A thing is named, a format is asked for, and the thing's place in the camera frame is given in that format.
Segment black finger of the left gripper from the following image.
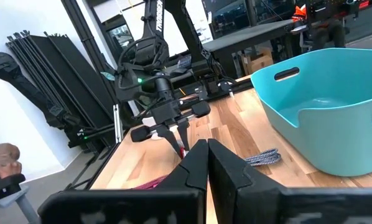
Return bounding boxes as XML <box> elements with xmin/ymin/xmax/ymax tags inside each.
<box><xmin>177</xmin><ymin>119</ymin><xmax>190</xmax><ymax>152</ymax></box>
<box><xmin>156</xmin><ymin>124</ymin><xmax>184</xmax><ymax>159</ymax></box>

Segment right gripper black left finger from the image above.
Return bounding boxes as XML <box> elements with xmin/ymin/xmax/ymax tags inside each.
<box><xmin>37</xmin><ymin>139</ymin><xmax>209</xmax><ymax>224</ymax></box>

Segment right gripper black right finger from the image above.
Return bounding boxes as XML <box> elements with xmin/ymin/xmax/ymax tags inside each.
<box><xmin>208</xmin><ymin>138</ymin><xmax>372</xmax><ymax>224</ymax></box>

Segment magenta braided USB-C cable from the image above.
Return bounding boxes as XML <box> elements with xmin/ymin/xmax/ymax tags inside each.
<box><xmin>132</xmin><ymin>146</ymin><xmax>187</xmax><ymax>190</ymax></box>

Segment grey white braided USB-C cable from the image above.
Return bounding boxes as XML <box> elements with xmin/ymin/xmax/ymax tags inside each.
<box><xmin>244</xmin><ymin>148</ymin><xmax>282</xmax><ymax>167</ymax></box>

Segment silver aluminium bar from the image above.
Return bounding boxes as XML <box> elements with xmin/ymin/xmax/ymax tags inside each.
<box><xmin>112</xmin><ymin>103</ymin><xmax>125</xmax><ymax>144</ymax></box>

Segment brown cardboard box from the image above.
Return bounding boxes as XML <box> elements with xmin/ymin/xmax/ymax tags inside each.
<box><xmin>240</xmin><ymin>46</ymin><xmax>274</xmax><ymax>75</ymax></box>

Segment grey top desk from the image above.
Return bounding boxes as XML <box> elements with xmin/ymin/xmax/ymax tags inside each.
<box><xmin>201</xmin><ymin>19</ymin><xmax>299</xmax><ymax>78</ymax></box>

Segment teal plastic bin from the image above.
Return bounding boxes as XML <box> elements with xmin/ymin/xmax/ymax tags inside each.
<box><xmin>250</xmin><ymin>47</ymin><xmax>372</xmax><ymax>177</ymax></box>

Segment grey metal stand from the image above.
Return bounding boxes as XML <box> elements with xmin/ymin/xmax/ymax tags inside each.
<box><xmin>0</xmin><ymin>185</ymin><xmax>40</xmax><ymax>224</ymax></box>

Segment person's hand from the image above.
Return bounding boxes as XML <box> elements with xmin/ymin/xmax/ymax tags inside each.
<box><xmin>0</xmin><ymin>142</ymin><xmax>22</xmax><ymax>180</ymax></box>

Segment person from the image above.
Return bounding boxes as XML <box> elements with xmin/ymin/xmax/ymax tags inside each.
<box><xmin>291</xmin><ymin>0</ymin><xmax>348</xmax><ymax>52</ymax></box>

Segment black folded frame panels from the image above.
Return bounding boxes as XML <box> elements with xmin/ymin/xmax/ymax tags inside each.
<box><xmin>5</xmin><ymin>30</ymin><xmax>115</xmax><ymax>128</ymax></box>

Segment black leader arm handle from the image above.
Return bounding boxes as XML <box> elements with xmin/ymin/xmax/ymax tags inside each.
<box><xmin>0</xmin><ymin>169</ymin><xmax>27</xmax><ymax>205</ymax></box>

